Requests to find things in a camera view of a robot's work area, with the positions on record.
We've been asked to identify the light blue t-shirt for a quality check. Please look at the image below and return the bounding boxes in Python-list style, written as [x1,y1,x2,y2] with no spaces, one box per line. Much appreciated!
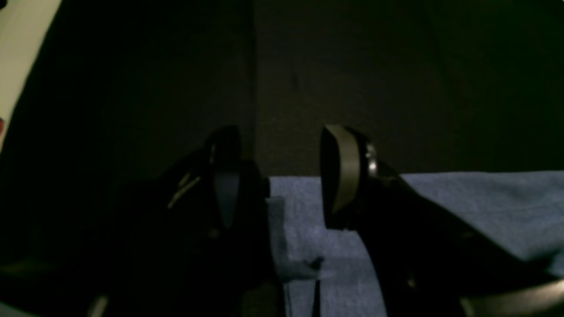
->
[267,171,563,317]

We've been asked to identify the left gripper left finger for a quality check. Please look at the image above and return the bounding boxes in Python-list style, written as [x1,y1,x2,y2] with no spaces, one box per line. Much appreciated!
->
[207,125,241,229]

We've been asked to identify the black table cloth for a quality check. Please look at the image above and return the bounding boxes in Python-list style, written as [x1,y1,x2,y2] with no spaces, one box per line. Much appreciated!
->
[1,0,563,275]

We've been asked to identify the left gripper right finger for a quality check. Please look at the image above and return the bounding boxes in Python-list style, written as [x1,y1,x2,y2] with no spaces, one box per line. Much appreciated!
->
[320,124,378,230]

